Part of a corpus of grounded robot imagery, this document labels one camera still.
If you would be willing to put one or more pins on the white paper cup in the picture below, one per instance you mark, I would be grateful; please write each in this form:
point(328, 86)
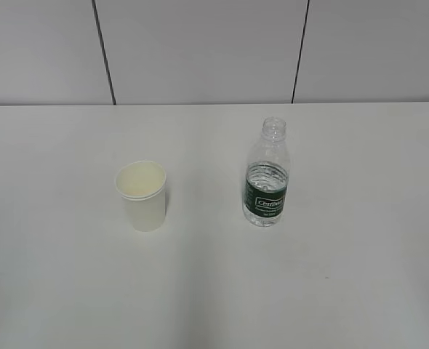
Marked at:
point(142, 187)

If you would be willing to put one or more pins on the clear green-label water bottle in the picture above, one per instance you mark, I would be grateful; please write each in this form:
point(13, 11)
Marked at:
point(267, 175)

